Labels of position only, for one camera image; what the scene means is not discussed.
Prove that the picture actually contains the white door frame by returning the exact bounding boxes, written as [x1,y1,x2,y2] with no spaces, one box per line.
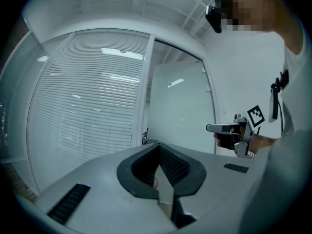
[130,34,221,156]

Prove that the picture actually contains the white window blinds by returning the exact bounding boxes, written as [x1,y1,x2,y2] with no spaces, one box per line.
[26,32,151,170]

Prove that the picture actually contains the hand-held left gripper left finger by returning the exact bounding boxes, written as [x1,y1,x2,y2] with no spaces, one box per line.
[31,142,161,234]

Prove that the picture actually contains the glass partition panel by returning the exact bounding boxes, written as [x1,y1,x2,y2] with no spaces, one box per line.
[0,32,74,197]

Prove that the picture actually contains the person's head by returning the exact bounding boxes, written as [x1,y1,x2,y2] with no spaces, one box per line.
[212,0,307,56]

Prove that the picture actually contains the frosted glass door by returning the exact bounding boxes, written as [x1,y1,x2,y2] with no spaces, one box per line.
[147,61,216,154]

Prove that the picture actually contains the person's white shirt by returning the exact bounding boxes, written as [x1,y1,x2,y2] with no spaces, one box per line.
[240,29,312,234]

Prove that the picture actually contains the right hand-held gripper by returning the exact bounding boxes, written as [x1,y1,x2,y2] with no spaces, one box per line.
[206,104,266,159]

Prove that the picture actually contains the black cable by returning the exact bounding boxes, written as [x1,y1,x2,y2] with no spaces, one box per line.
[276,96,286,133]

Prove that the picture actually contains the person's right forearm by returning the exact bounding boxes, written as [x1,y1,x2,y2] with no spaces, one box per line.
[250,134,279,155]

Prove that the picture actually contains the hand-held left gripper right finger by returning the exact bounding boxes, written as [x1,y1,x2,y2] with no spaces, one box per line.
[159,142,259,229]

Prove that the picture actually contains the black head-worn camera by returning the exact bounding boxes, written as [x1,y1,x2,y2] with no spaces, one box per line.
[205,0,229,34]

